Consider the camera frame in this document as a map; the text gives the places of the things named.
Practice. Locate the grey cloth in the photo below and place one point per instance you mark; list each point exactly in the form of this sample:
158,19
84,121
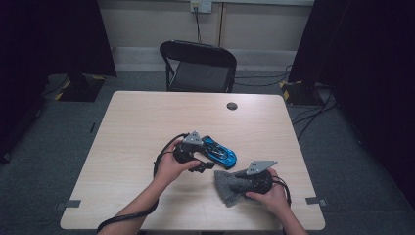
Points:
230,189

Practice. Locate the wide dark curtain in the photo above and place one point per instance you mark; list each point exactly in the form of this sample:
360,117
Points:
39,49

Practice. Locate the black stand base yellow tape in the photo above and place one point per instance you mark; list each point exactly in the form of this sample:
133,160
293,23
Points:
298,93
83,89

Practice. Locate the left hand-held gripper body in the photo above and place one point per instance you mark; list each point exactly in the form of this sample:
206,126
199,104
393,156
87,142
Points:
189,148

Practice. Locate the white wall socket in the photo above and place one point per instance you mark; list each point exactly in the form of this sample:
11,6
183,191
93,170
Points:
201,6

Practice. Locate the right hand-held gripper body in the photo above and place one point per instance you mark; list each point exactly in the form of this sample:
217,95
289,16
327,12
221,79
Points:
261,181

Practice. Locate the black folding chair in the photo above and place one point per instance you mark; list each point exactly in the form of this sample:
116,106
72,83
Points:
199,70

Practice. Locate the small black strip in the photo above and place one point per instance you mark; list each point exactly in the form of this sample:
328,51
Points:
93,127

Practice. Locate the person's left hand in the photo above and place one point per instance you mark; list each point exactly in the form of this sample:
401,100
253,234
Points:
171,169

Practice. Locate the person's right hand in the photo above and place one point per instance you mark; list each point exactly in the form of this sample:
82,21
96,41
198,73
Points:
272,199

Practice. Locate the blue toy car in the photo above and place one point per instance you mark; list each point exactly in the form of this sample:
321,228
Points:
220,152

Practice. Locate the grey tape strip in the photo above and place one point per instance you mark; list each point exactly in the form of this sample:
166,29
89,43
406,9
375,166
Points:
70,204
316,201

